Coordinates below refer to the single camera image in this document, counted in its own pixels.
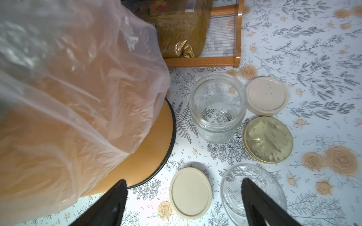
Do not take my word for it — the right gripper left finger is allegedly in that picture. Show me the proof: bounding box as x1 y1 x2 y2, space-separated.
71 179 128 226

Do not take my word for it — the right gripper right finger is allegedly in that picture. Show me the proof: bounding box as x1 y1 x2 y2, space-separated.
241 178 301 226

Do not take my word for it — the glass tea jar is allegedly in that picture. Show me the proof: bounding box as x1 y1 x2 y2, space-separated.
221 163 287 226

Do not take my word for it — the green jar lid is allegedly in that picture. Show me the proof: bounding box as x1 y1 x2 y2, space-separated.
243 116 293 164

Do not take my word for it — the orange trash bin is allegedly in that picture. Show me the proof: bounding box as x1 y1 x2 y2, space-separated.
83 99 176 197

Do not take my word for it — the glass jar beige lid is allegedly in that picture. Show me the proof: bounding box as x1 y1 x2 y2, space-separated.
189 73 247 144

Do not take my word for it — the floral table mat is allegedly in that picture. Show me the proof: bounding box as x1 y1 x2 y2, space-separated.
14 0 362 226

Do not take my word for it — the clear plastic bin liner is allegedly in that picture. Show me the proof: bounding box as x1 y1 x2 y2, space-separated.
1 1 170 226

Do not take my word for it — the wooden two-tier shelf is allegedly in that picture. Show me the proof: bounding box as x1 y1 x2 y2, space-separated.
165 1 245 67

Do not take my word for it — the colourful candy bag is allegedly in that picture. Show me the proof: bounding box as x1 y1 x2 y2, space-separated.
121 0 213 58

